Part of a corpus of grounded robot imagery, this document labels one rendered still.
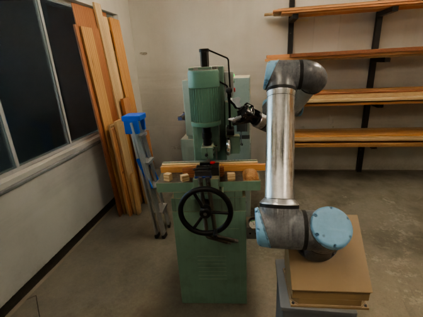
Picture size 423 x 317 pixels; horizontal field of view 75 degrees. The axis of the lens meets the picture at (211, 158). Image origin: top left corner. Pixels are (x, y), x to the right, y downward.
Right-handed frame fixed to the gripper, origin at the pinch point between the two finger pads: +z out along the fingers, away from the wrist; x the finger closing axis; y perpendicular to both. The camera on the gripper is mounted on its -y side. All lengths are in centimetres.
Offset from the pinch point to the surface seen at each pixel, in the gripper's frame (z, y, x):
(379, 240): -187, -22, 44
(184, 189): 2, -38, 36
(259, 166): -35.5, -13.4, 19.6
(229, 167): -21.8, -25.1, 19.9
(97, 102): 44, -145, -77
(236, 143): -27.7, -24.5, 1.0
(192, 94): 16.1, -9.1, -7.6
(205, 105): 9.2, -6.7, -1.4
